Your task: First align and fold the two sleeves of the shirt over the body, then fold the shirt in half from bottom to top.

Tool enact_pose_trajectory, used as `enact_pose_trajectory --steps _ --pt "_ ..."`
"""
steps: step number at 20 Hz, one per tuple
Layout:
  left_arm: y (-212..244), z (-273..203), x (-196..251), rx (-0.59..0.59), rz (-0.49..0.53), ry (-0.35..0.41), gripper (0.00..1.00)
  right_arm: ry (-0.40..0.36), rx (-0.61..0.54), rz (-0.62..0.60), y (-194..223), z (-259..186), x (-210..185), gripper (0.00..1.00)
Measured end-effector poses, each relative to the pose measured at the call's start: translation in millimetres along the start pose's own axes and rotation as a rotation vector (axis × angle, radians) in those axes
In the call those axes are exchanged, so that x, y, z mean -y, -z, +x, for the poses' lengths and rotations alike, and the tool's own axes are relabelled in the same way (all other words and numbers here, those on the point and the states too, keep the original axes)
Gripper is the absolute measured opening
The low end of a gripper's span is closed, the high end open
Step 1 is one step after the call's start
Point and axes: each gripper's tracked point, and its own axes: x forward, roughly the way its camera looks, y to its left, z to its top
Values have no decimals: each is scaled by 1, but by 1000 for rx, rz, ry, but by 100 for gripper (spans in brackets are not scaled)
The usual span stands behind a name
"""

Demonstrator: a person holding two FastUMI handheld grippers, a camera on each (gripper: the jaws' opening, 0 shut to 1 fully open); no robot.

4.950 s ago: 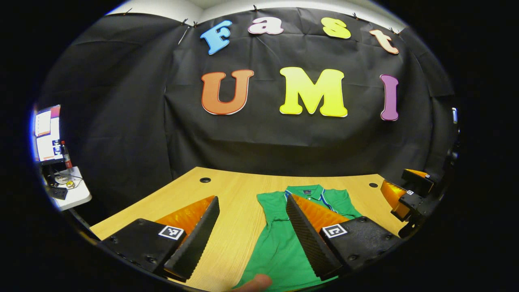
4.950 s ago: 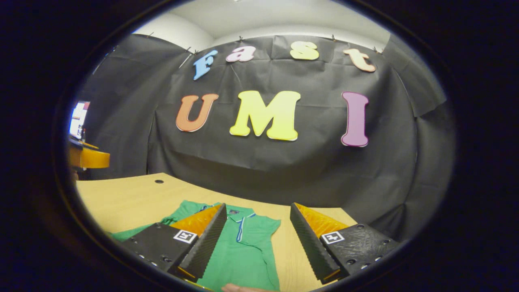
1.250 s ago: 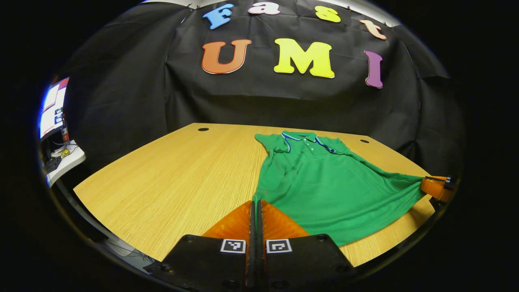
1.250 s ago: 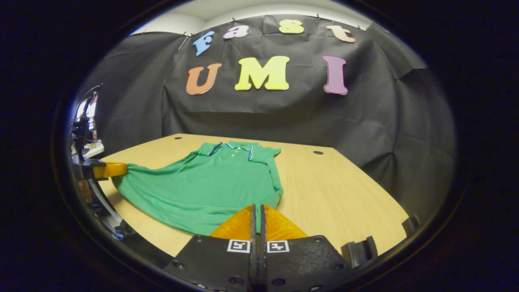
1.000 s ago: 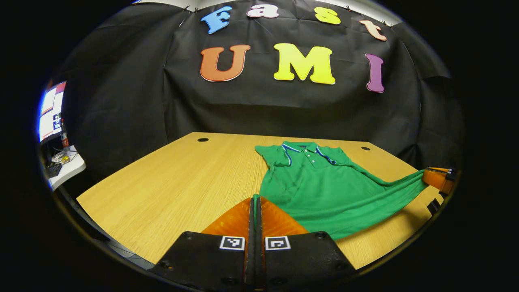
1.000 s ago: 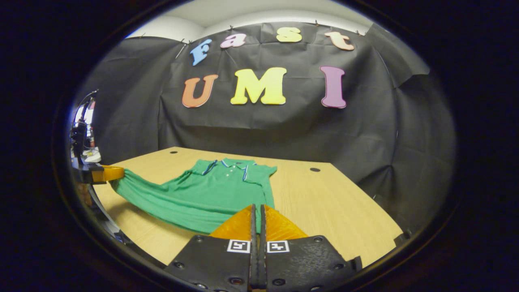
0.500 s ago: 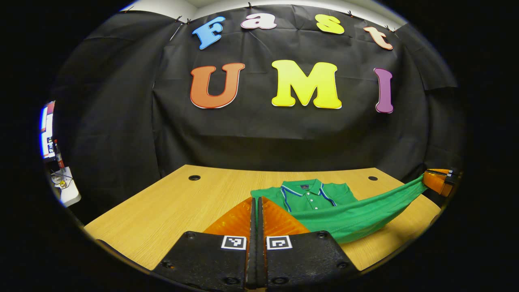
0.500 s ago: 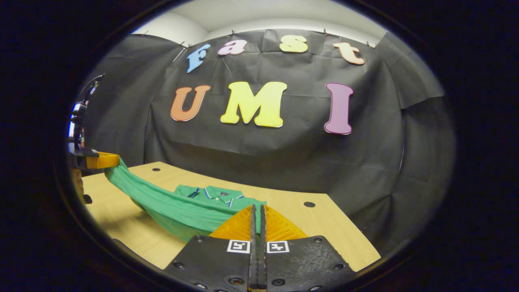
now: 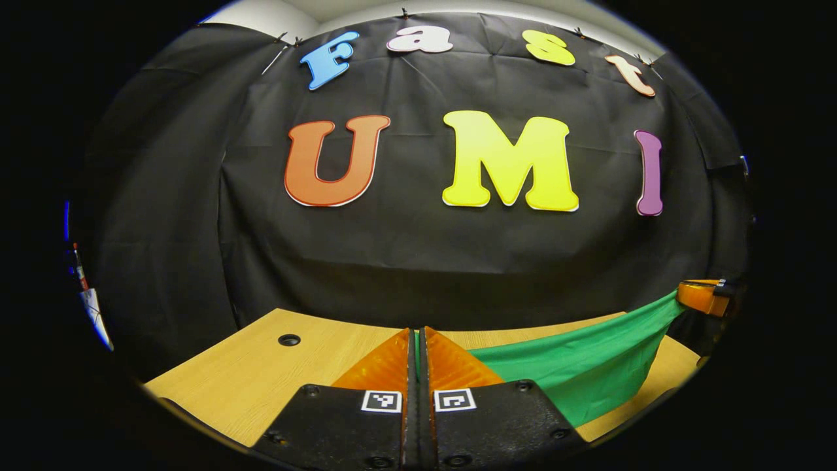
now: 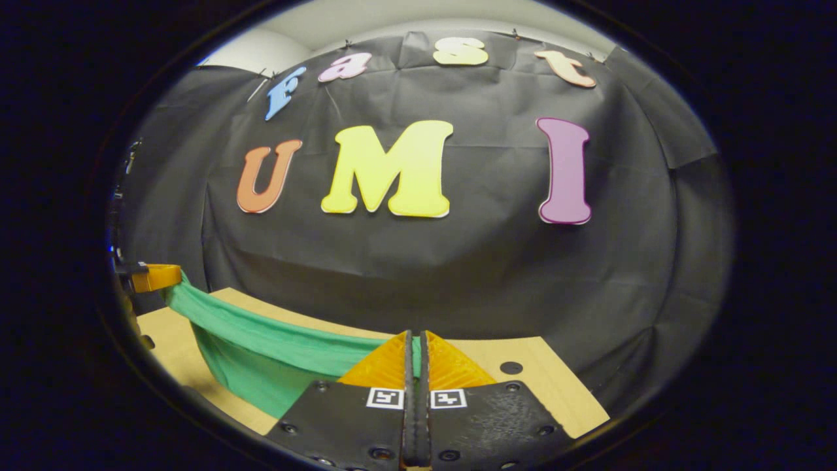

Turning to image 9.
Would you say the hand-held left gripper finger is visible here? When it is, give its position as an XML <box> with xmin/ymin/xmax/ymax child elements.
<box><xmin>418</xmin><ymin>326</ymin><xmax>589</xmax><ymax>470</ymax></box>
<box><xmin>252</xmin><ymin>327</ymin><xmax>419</xmax><ymax>470</ymax></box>

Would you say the green T-shirt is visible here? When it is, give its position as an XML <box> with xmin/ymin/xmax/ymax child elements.
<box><xmin>413</xmin><ymin>291</ymin><xmax>687</xmax><ymax>429</ymax></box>

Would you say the black backdrop cloth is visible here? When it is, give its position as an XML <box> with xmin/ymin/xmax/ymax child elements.
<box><xmin>82</xmin><ymin>13</ymin><xmax>753</xmax><ymax>380</ymax></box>

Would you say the red-capped bottle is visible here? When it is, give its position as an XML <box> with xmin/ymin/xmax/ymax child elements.
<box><xmin>71</xmin><ymin>243</ymin><xmax>89</xmax><ymax>292</ymax></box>

